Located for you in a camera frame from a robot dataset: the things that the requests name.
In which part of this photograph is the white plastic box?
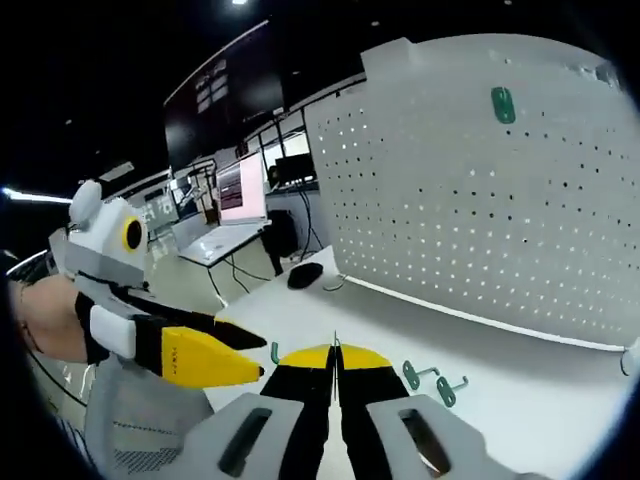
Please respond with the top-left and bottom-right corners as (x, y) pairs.
(360, 38), (417, 81)

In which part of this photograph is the black cable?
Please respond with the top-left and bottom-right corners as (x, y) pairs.
(297, 184), (324, 262)

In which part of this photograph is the black computer mouse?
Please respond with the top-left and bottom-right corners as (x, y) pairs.
(287, 262), (324, 290)

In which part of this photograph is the open white laptop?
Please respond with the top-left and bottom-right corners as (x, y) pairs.
(178, 151), (274, 266)

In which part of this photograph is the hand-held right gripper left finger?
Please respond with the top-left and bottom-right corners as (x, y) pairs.
(182, 343), (337, 480)

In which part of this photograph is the person's left hand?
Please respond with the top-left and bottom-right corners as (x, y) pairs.
(24, 276), (94, 362)

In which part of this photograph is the large dark wall screen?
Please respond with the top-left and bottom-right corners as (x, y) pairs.
(163, 19), (286, 171)

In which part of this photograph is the black box under table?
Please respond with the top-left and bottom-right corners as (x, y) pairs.
(262, 209), (296, 276)

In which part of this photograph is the green metal hook assembly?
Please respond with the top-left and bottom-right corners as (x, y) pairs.
(435, 374), (469, 409)
(402, 359), (441, 390)
(269, 329), (346, 401)
(490, 85), (517, 125)

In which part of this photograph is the white perforated mounting plate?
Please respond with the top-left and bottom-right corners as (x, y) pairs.
(303, 33), (640, 376)

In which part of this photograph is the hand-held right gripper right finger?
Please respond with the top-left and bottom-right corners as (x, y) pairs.
(335, 343), (539, 480)

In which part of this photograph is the metal frame equipment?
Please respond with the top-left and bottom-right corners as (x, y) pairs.
(169, 158), (221, 229)

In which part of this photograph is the black desktop monitor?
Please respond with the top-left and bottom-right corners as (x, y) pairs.
(274, 153), (316, 189)

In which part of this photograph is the white folding table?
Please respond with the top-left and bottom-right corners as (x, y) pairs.
(177, 219), (281, 307)

